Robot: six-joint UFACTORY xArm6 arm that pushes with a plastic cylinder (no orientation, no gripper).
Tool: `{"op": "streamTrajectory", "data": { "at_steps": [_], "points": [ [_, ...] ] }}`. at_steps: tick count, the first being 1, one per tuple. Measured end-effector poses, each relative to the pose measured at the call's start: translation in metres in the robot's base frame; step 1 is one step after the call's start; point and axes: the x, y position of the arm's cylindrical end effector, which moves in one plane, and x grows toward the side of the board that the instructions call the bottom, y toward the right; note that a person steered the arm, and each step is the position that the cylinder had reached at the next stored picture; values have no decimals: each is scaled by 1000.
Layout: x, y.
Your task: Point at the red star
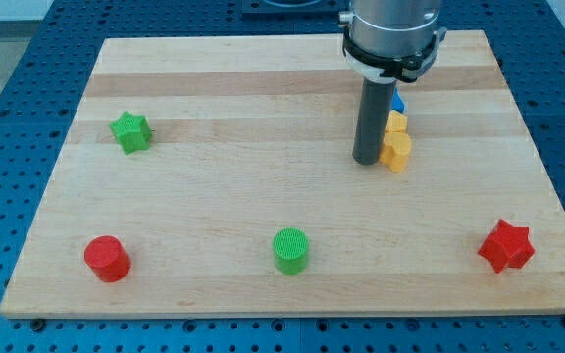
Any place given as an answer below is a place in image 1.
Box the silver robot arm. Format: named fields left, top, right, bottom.
left=338, top=0, right=442, bottom=57

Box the green star block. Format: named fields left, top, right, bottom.
left=109, top=111, right=152, bottom=154

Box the red star block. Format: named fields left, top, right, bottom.
left=478, top=219, right=536, bottom=274

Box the green cylinder block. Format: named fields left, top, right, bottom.
left=273, top=227, right=309, bottom=275

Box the wooden board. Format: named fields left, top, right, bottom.
left=0, top=30, right=565, bottom=319

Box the yellow heart block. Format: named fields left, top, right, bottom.
left=379, top=132, right=412, bottom=173

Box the dark grey pointer rod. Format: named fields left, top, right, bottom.
left=352, top=78, right=396, bottom=166

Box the yellow hexagon block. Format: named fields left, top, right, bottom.
left=385, top=110, right=408, bottom=133

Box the blue block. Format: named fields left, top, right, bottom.
left=391, top=89, right=405, bottom=113

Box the black white mounting collar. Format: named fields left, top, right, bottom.
left=342, top=27, right=447, bottom=84

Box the red cylinder block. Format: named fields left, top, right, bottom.
left=83, top=235, right=131, bottom=282

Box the dark blue base plate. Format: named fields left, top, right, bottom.
left=237, top=0, right=349, bottom=17

